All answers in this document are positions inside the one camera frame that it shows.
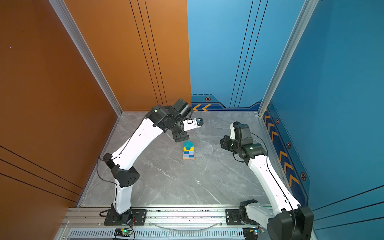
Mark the teal wood block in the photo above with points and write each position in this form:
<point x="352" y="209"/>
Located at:
<point x="188" y="144"/>

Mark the natural wood block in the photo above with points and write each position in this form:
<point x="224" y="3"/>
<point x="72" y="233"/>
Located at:
<point x="185" y="158"/>

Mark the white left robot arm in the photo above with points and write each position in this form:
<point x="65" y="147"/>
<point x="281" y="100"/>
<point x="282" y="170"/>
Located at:
<point x="159" y="120"/>

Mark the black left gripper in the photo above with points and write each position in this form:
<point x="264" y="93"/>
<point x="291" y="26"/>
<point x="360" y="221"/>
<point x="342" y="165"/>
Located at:
<point x="182" y="137"/>

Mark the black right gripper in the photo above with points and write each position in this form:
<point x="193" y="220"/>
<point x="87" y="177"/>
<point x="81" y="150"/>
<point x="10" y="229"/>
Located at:
<point x="224" y="144"/>

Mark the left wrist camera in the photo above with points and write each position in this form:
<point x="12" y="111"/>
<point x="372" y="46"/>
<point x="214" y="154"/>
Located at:
<point x="191" y="124"/>

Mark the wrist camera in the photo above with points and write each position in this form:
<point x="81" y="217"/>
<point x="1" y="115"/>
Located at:
<point x="239" y="131"/>
<point x="191" y="124"/>

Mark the aluminium corner post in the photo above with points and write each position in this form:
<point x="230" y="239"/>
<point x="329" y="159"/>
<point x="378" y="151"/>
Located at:
<point x="295" y="36"/>
<point x="76" y="36"/>

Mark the left circuit board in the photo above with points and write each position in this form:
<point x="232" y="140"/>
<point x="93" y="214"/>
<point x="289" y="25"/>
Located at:
<point x="123" y="233"/>

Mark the yellow wood block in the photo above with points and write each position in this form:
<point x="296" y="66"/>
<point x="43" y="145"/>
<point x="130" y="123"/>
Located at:
<point x="192" y="149"/>

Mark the circuit board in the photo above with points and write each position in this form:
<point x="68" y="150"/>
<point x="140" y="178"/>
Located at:
<point x="123" y="233"/>
<point x="257" y="231"/>

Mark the aluminium corner post left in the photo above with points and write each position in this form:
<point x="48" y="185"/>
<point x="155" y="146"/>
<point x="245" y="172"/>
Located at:
<point x="76" y="36"/>

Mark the aluminium corner post right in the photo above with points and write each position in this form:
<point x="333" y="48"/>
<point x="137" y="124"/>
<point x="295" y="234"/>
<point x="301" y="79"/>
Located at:
<point x="295" y="36"/>

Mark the right circuit board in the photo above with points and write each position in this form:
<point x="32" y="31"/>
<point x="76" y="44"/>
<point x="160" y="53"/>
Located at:
<point x="257" y="231"/>

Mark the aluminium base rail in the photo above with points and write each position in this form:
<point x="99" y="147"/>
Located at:
<point x="158" y="222"/>

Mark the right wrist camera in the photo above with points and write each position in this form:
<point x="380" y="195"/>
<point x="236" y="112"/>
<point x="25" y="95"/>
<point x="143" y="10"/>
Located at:
<point x="239" y="131"/>

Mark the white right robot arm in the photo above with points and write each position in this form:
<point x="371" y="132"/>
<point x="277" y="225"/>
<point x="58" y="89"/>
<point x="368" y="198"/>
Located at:
<point x="287" y="219"/>

